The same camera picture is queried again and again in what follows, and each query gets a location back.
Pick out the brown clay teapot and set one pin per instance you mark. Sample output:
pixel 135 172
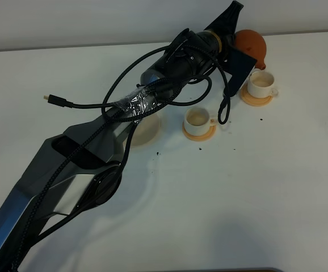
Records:
pixel 253 44

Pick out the white teacup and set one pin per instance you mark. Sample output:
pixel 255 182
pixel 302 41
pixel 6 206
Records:
pixel 198 121
pixel 261 85

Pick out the far orange cup coaster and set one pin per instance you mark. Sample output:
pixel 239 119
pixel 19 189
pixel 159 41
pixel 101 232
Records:
pixel 252 101

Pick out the beige round teapot coaster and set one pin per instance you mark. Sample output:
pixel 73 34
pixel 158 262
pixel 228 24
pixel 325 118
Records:
pixel 146 131

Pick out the far white teacup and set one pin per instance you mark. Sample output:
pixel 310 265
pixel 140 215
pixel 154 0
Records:
pixel 261 85

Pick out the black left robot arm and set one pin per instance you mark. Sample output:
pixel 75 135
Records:
pixel 82 168

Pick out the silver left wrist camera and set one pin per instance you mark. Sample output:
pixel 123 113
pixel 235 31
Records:
pixel 238 65

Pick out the near white teacup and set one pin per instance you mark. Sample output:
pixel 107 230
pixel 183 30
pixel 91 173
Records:
pixel 198 121

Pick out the near orange cup coaster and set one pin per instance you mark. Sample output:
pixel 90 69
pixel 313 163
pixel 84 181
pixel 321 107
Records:
pixel 208 135

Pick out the orange cup coaster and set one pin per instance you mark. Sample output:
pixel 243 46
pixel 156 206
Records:
pixel 208 135
pixel 252 101

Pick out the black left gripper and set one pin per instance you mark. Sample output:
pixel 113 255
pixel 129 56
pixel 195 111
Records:
pixel 219 38

